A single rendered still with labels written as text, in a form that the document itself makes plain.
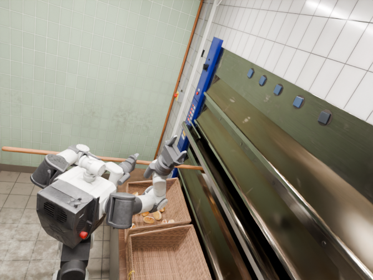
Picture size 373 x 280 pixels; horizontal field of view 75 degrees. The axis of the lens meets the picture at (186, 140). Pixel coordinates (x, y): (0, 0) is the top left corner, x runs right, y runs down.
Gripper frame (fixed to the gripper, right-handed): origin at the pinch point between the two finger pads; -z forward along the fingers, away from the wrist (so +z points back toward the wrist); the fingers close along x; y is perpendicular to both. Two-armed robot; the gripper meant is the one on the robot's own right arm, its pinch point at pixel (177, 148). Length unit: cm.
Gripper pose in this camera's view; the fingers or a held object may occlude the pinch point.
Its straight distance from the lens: 105.7
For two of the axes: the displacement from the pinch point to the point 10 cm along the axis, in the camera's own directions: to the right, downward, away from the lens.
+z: -4.2, 5.7, 7.0
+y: 7.7, -1.9, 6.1
